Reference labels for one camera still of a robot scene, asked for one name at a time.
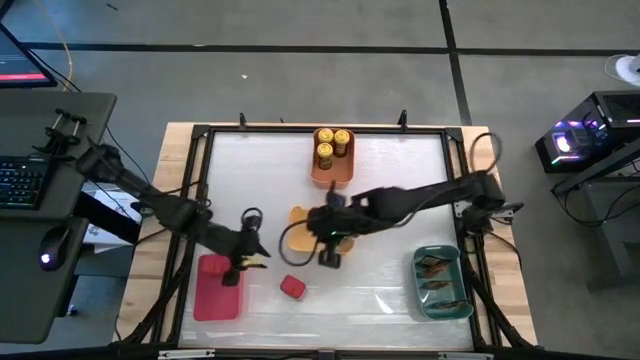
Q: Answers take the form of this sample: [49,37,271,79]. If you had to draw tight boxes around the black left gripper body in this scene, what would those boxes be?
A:
[202,224,259,266]

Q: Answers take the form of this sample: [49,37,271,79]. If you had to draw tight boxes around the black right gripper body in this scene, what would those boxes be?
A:
[306,203,361,246]

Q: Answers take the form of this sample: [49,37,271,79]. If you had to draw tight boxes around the red plastic bin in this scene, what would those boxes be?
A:
[192,253,245,322]

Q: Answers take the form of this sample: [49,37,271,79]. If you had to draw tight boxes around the yellow plastic bin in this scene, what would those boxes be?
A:
[287,205,356,255]

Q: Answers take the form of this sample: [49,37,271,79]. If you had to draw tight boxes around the orange plastic bin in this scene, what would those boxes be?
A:
[310,127,356,190]

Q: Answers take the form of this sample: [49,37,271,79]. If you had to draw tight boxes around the teal plastic bin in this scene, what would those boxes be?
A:
[411,243,475,321]

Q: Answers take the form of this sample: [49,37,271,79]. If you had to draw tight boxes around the black computer mouse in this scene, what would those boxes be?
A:
[38,225,72,273]

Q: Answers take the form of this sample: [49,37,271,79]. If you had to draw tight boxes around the grey desk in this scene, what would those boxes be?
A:
[0,91,118,346]

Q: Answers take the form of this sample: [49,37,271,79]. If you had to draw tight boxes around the backlit black keyboard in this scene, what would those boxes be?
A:
[0,155,51,210]

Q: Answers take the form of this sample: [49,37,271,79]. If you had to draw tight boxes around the computer monitor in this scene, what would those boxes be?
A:
[0,23,58,90]

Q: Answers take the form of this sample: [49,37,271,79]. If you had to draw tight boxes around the dark grey side table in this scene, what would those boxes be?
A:
[552,139,640,291]

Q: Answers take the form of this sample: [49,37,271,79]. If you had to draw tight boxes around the black lit computer tower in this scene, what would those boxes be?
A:
[534,89,640,175]

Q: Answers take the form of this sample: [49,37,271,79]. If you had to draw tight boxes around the white round appliance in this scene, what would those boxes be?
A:
[603,52,640,89]

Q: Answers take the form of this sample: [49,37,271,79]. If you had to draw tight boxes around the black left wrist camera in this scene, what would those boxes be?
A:
[239,219,264,241]

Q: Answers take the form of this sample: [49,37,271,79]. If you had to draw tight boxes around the black aluminium table frame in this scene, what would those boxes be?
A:
[149,123,506,360]

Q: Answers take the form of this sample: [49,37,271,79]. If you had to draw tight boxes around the black clamp bracket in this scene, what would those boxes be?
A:
[32,108,90,162]

